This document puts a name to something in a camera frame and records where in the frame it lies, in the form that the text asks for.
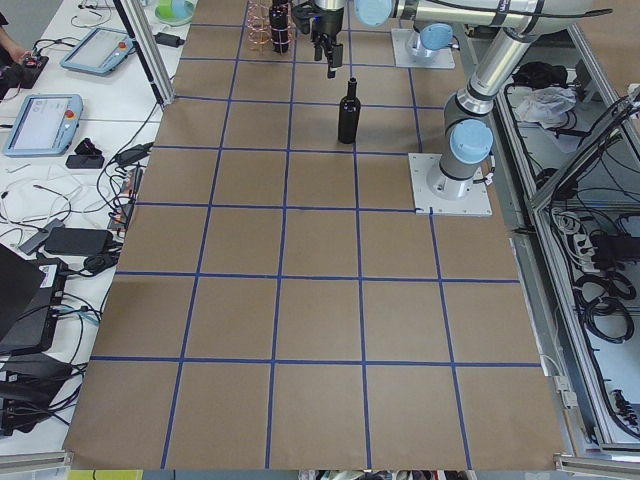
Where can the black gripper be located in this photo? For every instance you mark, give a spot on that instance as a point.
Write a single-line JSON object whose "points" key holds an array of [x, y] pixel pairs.
{"points": [[327, 22]]}

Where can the dark glass wine bottle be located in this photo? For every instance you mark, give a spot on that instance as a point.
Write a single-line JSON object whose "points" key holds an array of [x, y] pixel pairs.
{"points": [[349, 113]]}

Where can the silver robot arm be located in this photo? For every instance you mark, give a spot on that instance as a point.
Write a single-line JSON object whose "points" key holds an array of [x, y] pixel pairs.
{"points": [[426, 41], [520, 23]]}

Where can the dark bottle in basket near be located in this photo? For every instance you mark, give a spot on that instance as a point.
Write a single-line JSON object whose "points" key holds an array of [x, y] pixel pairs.
{"points": [[279, 25]]}

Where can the green glass bowl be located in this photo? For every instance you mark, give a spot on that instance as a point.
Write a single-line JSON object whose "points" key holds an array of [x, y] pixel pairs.
{"points": [[174, 12]]}

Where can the black power adapter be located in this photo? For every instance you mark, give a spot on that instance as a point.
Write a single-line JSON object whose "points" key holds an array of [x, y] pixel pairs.
{"points": [[170, 40]]}

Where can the crumpled white cloth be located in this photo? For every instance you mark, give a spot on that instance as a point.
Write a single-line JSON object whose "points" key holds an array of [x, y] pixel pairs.
{"points": [[548, 107]]}

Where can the blue teach pendant far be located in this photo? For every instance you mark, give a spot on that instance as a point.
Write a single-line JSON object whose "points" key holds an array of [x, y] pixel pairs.
{"points": [[99, 52]]}

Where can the blue teach pendant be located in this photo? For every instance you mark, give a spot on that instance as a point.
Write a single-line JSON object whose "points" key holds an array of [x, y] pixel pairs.
{"points": [[45, 125], [99, 52]]}

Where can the blue teach pendant near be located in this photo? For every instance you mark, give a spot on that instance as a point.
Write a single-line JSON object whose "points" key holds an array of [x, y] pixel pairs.
{"points": [[45, 125]]}

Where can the black power brick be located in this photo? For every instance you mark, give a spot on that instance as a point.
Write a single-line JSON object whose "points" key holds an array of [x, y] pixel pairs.
{"points": [[77, 241]]}

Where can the black laptop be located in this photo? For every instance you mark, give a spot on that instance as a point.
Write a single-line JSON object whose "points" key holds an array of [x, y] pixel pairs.
{"points": [[31, 290]]}

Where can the copper wire wine basket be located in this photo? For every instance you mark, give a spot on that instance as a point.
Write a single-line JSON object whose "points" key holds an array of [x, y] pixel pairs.
{"points": [[258, 24]]}

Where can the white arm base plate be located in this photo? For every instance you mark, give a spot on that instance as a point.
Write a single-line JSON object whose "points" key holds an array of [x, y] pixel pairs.
{"points": [[409, 52], [436, 194]]}

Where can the aluminium frame post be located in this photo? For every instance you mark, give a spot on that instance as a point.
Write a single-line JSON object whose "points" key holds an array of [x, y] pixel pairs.
{"points": [[137, 26]]}

